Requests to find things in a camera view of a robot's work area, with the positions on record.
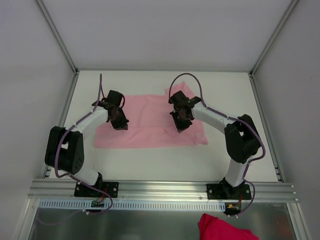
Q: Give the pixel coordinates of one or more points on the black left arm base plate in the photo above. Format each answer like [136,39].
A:
[96,191]

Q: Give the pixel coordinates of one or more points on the pink t shirt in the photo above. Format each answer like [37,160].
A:
[150,124]

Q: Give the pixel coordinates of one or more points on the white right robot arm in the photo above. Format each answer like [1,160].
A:
[241,137]

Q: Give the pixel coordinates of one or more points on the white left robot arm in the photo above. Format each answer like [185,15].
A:
[65,150]

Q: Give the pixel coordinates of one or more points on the left aluminium frame post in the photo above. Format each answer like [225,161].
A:
[56,35]

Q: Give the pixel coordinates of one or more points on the white slotted cable duct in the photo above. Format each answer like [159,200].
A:
[87,204]

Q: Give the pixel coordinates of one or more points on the right aluminium frame post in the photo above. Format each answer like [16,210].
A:
[275,33]

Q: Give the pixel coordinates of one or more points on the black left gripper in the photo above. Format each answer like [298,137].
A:
[120,121]

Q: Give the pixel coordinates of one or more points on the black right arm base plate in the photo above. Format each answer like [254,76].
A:
[219,191]

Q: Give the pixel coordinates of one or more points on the aluminium front rail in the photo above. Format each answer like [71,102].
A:
[185,191]

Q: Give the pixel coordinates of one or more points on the aluminium frame post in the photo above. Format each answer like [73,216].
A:
[56,35]
[275,33]

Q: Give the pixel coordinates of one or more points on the red t shirt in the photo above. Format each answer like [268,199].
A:
[213,228]

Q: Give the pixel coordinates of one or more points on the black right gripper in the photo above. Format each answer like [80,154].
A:
[180,123]

